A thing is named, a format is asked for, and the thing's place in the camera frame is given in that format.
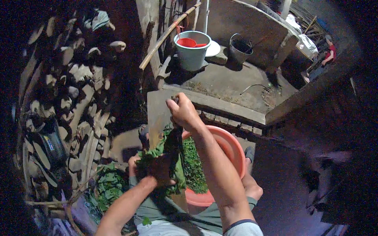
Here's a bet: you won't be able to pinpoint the person's right hand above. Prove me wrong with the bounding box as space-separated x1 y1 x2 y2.
166 92 205 134

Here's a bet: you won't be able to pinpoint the person's left hand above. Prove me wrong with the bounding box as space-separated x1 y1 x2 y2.
138 156 178 189

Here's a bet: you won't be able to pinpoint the bundle of green leaves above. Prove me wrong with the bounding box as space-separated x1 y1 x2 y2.
135 124 187 196

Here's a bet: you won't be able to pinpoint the large steel cleaver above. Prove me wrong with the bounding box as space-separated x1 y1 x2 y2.
147 89 179 150

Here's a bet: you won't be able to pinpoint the wooden chopping block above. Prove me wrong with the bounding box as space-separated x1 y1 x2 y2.
170 189 189 213

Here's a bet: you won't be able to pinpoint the chopped green leaves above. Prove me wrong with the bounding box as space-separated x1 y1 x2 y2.
181 138 209 194

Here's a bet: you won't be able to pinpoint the heap of green leaves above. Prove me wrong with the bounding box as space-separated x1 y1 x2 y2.
88 163 130 220

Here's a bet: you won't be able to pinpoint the pink plastic basin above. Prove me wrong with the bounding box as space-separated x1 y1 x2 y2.
181 125 247 207

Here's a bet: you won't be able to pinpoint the grey plastic bucket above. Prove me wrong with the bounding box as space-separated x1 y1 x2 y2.
174 31 212 72

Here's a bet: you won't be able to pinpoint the person's body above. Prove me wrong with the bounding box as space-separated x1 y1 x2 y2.
134 219 264 236

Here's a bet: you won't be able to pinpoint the red plastic ladle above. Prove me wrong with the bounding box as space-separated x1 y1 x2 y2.
177 38 208 48

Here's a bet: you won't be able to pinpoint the white round lid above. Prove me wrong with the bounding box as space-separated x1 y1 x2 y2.
205 40 221 58

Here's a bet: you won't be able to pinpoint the bamboo pole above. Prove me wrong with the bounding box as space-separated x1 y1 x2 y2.
139 2 202 71

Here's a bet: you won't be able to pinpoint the dark metal bucket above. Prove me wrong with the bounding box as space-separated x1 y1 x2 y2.
229 33 254 65

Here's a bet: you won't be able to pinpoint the white pipe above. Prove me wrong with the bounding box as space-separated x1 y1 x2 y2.
202 0 210 33

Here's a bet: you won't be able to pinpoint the black plastic container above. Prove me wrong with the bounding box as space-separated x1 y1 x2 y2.
31 118 70 171

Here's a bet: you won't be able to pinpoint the pile of split firewood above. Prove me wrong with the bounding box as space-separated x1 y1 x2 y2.
13 12 127 213

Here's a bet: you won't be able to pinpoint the white sack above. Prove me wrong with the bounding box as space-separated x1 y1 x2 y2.
296 34 319 60

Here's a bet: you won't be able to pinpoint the heap of sticks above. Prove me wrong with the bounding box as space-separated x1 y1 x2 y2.
288 3 328 37

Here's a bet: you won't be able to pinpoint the bent wire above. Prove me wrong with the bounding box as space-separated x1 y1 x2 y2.
239 84 271 96

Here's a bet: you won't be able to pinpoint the wooden post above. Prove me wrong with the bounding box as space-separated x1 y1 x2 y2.
136 0 162 79

